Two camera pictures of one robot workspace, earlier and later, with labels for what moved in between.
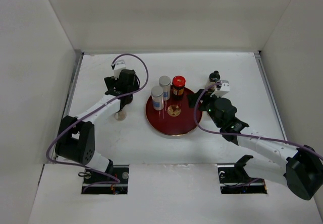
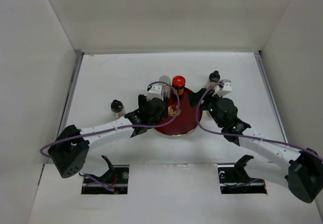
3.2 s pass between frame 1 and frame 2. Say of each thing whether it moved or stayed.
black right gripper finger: stayed
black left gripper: moved
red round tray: stayed
